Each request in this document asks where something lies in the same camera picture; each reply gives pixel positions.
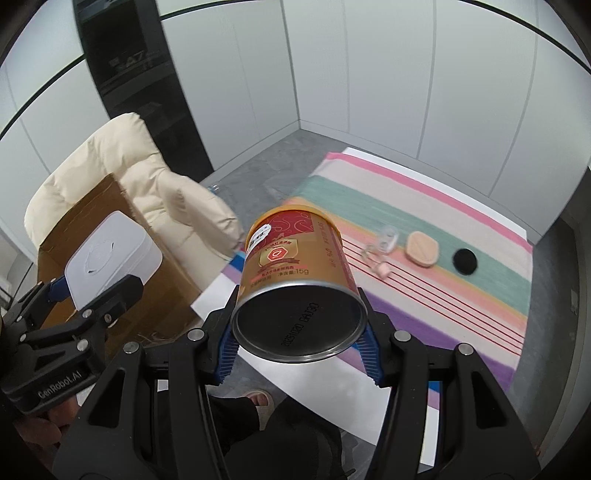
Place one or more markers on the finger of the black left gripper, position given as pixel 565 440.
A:
pixel 32 309
pixel 114 302

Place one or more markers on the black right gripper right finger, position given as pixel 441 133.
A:
pixel 480 435

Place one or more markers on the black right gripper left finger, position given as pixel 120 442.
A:
pixel 149 416

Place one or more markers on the translucent white square box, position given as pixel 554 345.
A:
pixel 117 247

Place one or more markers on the black round puff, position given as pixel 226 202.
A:
pixel 465 261

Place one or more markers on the beige powder puff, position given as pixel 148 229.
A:
pixel 422 249

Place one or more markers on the red gold tin can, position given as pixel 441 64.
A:
pixel 297 300

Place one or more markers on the person left hand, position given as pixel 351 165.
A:
pixel 42 434

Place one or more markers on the brown cardboard box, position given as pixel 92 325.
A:
pixel 164 310

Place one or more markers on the person slipper foot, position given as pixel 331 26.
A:
pixel 263 402

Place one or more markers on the cream padded armchair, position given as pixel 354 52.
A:
pixel 124 149

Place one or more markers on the striped colourful blanket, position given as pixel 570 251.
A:
pixel 363 193

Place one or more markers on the small pink cap bottle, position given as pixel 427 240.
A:
pixel 382 269

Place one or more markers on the black tall cabinet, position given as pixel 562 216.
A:
pixel 131 65

